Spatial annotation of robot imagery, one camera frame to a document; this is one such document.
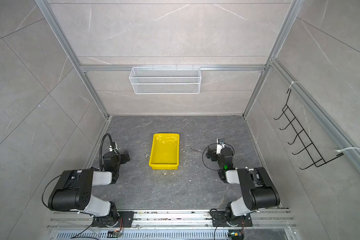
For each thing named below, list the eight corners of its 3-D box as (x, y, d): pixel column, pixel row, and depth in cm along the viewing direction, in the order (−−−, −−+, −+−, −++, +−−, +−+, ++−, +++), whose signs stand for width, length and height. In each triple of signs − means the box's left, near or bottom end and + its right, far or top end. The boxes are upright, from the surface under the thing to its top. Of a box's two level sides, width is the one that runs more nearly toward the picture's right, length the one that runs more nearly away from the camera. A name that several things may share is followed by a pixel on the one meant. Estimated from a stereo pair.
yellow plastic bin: (150, 170, 92) (148, 165, 87) (155, 138, 108) (153, 132, 103) (179, 170, 92) (178, 165, 87) (179, 138, 108) (179, 132, 103)
